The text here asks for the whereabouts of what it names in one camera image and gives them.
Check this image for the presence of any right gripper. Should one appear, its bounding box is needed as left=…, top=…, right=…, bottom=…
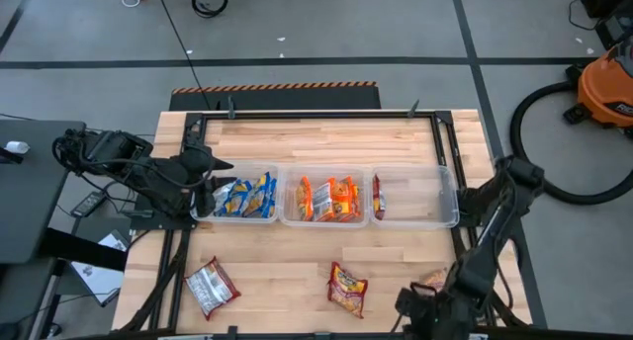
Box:
left=395, top=284, right=466, bottom=340

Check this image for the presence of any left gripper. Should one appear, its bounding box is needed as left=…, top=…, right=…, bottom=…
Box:
left=182, top=142, right=237, bottom=217

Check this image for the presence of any red Maruchan beef ramen pack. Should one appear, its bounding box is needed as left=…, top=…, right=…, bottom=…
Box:
left=372, top=173, right=388, bottom=221
left=326, top=261, right=370, bottom=319
left=184, top=255, right=242, bottom=321
left=419, top=267, right=450, bottom=293

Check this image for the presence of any black hazard-striped floor mat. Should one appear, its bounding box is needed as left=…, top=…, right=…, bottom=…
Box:
left=168, top=80, right=383, bottom=112

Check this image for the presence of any clear plastic bin with label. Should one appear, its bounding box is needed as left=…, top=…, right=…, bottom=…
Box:
left=278, top=164, right=372, bottom=229

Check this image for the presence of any black power adapter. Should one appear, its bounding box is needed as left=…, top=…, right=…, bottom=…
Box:
left=70, top=191, right=106, bottom=219

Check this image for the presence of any black floor beam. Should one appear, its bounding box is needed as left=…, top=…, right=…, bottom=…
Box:
left=38, top=227, right=130, bottom=273

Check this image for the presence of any grey flat device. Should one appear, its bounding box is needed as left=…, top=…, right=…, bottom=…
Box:
left=68, top=258, right=124, bottom=307

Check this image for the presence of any black desk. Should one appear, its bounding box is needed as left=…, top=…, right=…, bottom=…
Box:
left=0, top=119, right=87, bottom=267

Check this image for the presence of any small white bottle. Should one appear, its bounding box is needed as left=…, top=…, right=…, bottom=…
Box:
left=3, top=140, right=31, bottom=156

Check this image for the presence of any orange shop vacuum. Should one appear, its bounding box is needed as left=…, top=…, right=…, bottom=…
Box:
left=563, top=36, right=633, bottom=139

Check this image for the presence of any black case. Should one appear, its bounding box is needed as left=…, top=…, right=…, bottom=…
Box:
left=594, top=14, right=633, bottom=52

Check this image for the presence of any black metal table frame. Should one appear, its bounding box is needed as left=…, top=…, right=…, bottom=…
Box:
left=118, top=109, right=533, bottom=340

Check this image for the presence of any long black floor cable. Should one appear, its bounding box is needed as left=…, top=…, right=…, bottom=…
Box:
left=154, top=0, right=217, bottom=111

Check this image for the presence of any coiled black cable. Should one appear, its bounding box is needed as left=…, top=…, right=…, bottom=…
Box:
left=190, top=0, right=229, bottom=20

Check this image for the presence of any black vacuum hose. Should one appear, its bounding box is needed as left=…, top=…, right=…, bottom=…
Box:
left=508, top=80, right=633, bottom=207

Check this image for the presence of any thin black floor cable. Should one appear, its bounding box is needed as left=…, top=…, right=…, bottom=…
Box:
left=0, top=112, right=65, bottom=127

